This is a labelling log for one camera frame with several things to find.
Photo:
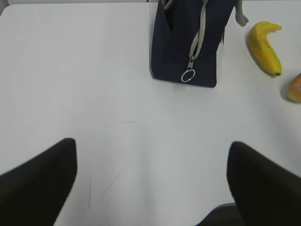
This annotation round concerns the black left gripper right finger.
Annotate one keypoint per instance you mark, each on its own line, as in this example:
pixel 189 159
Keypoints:
pixel 265 193

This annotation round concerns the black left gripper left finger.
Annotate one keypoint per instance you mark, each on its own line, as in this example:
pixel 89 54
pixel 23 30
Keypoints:
pixel 34 193

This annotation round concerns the brown bread roll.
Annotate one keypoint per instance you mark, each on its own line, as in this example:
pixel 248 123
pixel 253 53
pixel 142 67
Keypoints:
pixel 294 89

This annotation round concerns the yellow banana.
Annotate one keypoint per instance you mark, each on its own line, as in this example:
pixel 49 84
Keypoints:
pixel 261 49

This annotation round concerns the navy blue zipper bag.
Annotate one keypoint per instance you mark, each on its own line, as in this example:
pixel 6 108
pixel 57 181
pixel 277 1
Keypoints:
pixel 186 36

